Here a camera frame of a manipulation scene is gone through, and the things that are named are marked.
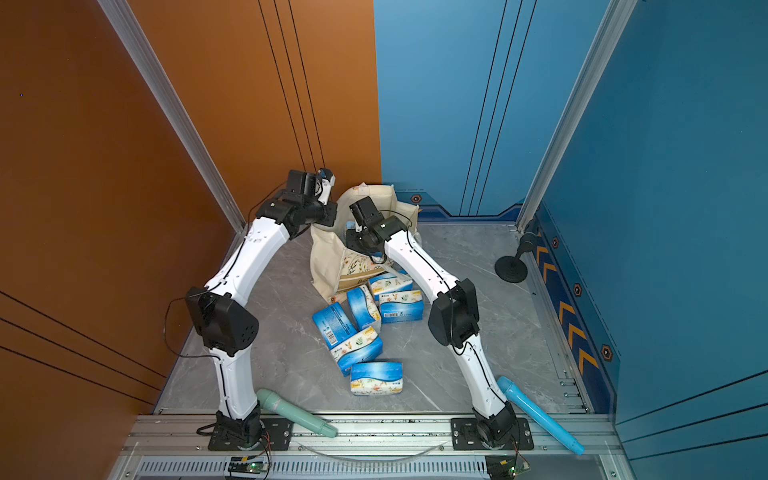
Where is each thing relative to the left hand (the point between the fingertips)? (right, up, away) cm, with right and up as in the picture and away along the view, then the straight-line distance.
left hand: (335, 204), depth 88 cm
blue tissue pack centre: (+20, -30, 0) cm, 36 cm away
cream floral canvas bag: (-1, -12, -4) cm, 13 cm away
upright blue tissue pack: (+8, -31, -1) cm, 32 cm away
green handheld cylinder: (-14, -52, -12) cm, 55 cm away
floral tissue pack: (+10, -40, -8) cm, 42 cm away
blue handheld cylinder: (+47, -49, -10) cm, 69 cm away
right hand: (+5, -11, +4) cm, 13 cm away
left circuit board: (-18, -66, -16) cm, 70 cm away
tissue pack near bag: (+15, -24, +4) cm, 29 cm away
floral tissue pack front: (+13, -46, -14) cm, 50 cm away
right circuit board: (+44, -64, -18) cm, 80 cm away
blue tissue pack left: (0, -35, -3) cm, 35 cm away
